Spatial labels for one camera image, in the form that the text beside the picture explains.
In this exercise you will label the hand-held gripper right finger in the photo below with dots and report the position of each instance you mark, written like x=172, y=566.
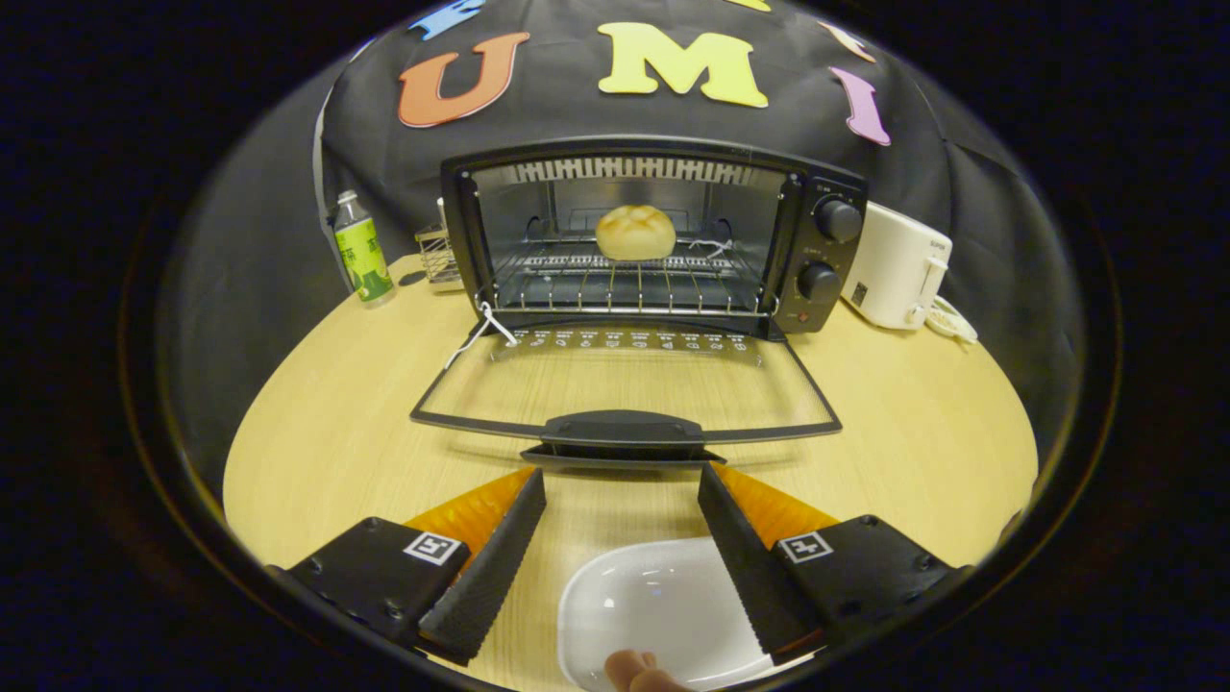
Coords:
x=745, y=562

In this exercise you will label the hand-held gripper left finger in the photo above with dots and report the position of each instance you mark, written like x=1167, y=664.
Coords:
x=490, y=562

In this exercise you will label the black toaster oven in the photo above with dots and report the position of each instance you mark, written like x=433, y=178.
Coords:
x=817, y=250

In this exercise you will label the round golden bread bun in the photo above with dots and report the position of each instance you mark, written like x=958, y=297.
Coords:
x=635, y=233

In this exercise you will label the white pop-up toaster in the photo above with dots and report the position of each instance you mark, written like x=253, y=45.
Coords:
x=894, y=264

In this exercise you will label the white square plate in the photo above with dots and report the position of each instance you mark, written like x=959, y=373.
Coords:
x=653, y=601

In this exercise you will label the white divided condiment tray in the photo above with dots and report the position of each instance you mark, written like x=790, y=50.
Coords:
x=953, y=322

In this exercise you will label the green label drink bottle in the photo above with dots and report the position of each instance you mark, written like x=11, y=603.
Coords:
x=362, y=255

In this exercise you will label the black backdrop cloth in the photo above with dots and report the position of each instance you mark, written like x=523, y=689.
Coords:
x=596, y=115

